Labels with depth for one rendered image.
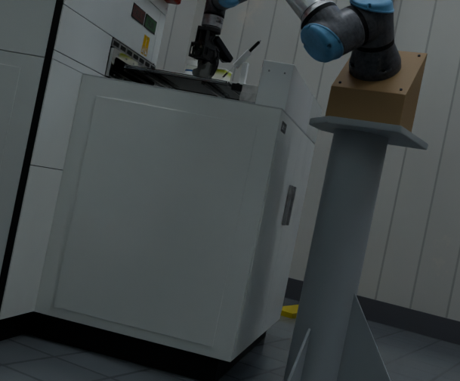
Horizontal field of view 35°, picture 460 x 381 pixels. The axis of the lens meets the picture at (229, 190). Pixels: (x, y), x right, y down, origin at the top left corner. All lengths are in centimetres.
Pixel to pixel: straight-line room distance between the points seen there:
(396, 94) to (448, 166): 211
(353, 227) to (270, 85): 48
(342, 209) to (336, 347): 39
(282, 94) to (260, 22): 261
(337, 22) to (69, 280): 108
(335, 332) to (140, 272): 59
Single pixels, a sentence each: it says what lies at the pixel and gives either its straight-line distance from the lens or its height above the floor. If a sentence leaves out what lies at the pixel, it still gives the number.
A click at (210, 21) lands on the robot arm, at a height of 113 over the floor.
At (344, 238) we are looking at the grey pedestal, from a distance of 208.
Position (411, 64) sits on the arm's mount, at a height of 103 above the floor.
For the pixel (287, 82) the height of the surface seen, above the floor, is 90.
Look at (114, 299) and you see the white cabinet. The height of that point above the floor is 17.
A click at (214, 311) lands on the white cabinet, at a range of 210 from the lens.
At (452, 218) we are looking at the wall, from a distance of 413.
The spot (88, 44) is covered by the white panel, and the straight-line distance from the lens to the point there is 229.
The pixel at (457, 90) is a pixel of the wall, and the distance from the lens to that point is 423.
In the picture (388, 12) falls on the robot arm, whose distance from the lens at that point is 207.
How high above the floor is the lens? 56
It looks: level
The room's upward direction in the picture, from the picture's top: 12 degrees clockwise
